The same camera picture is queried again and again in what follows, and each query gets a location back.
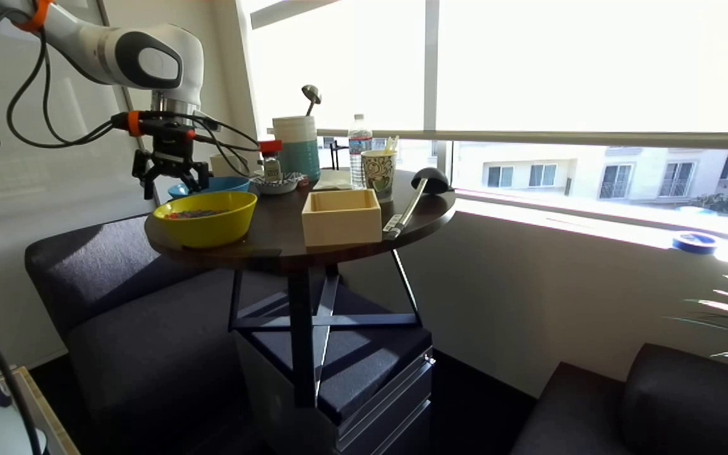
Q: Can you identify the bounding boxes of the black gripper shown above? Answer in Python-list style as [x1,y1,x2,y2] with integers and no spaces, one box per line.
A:
[130,135,214,206]

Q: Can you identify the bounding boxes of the blue plastic bowl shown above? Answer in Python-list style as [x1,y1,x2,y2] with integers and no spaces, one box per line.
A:
[167,175,258,202]

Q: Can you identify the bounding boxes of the yellow plastic bowl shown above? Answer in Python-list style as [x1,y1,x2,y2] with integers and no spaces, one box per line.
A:
[148,190,260,254]

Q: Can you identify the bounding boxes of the black white patterned plate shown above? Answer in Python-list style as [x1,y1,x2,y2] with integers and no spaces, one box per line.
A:
[248,170,307,198]

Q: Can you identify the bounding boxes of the round dark wooden table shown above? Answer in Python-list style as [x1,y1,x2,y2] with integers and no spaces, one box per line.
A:
[140,166,459,413]

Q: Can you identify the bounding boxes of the white and teal canister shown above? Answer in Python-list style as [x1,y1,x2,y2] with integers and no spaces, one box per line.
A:
[269,113,324,190]

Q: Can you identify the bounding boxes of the metal ladle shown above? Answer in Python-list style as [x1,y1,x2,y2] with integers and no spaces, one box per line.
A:
[298,82,324,118]

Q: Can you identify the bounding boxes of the dark grey fabric sofa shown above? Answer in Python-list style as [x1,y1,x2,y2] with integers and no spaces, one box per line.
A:
[23,211,298,455]

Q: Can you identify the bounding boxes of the light wooden open box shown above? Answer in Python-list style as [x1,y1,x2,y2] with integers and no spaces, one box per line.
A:
[298,184,384,251]

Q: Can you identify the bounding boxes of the clear plastic water bottle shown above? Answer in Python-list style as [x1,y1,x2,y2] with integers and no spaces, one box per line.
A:
[346,112,373,188]

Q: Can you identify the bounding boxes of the narrow white roller blind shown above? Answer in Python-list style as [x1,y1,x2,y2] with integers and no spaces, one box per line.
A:
[245,0,428,141]

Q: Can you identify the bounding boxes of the speckled patterned paper cup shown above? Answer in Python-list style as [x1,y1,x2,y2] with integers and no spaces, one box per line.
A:
[359,149,396,206]

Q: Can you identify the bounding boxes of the black round brush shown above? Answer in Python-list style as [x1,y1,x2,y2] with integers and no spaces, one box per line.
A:
[380,165,452,239]

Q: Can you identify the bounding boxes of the grey drawer cabinet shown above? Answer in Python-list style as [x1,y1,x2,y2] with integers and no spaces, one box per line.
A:
[229,287,437,455]

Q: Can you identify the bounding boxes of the white window mullion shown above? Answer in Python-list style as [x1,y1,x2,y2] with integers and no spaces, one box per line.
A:
[422,0,442,137]

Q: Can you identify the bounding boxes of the white building outside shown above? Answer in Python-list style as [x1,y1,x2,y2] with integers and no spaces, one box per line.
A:
[455,141,728,223]

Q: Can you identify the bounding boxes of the wide white roller blind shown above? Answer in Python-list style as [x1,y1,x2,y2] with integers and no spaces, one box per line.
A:
[434,0,728,151]

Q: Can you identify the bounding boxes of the blue tape roll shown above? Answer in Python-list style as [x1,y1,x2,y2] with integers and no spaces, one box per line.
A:
[670,230,718,256]

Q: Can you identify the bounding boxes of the black leather sofa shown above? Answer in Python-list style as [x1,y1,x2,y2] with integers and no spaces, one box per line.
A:
[509,342,728,455]

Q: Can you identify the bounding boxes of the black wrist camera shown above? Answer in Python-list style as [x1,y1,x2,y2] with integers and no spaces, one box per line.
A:
[139,108,207,141]

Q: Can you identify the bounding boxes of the light wooden frame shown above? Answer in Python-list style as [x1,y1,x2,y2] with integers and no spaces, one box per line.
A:
[9,364,81,455]

